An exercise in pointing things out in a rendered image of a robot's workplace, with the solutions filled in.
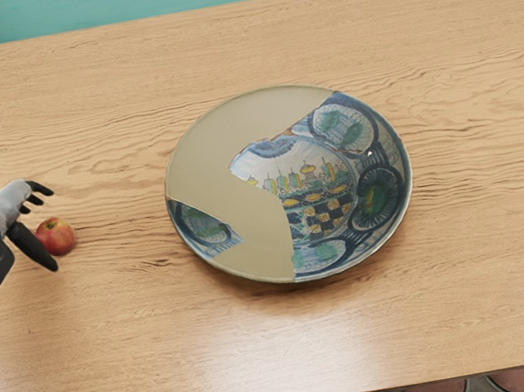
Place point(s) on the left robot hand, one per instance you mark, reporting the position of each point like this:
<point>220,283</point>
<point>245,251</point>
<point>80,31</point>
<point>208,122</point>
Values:
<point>7,205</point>

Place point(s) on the red apple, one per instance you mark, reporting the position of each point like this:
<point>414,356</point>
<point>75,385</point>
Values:
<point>58,237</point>

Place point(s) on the patterned ceramic plate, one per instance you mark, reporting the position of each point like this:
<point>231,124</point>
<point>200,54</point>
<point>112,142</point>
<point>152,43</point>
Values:
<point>290,183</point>

